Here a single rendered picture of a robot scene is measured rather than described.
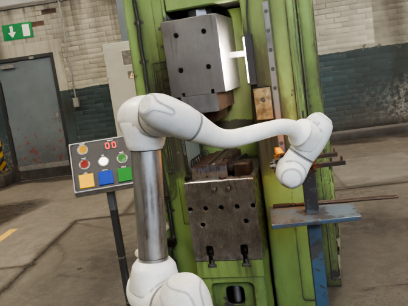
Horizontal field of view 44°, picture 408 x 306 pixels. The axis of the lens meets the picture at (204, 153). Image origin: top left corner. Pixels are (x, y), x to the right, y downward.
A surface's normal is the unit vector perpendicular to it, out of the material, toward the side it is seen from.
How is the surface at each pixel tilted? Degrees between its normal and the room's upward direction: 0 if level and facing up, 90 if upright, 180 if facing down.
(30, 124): 90
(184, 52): 90
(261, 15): 90
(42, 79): 90
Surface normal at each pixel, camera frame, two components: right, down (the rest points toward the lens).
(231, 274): -0.26, 0.19
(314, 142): 0.30, 0.39
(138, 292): -0.77, 0.02
